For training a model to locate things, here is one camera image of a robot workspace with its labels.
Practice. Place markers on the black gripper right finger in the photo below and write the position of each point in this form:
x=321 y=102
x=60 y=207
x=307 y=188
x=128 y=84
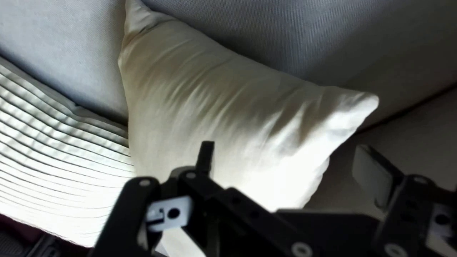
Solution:
x=414 y=218

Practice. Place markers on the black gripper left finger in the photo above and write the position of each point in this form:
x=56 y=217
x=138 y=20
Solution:
x=123 y=214

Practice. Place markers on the white ribbed pillow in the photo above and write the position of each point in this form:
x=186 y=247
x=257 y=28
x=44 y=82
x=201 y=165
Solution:
x=57 y=165

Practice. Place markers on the grey sofa back cushion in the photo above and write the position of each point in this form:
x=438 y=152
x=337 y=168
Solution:
x=333 y=42

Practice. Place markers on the grey fabric sofa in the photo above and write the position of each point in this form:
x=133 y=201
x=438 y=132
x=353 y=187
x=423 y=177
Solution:
x=47 y=37

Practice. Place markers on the plain white pillow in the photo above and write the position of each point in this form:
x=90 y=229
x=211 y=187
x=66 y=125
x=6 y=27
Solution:
x=228 y=108

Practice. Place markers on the grey sofa seat cushion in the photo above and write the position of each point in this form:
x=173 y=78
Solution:
x=418 y=137

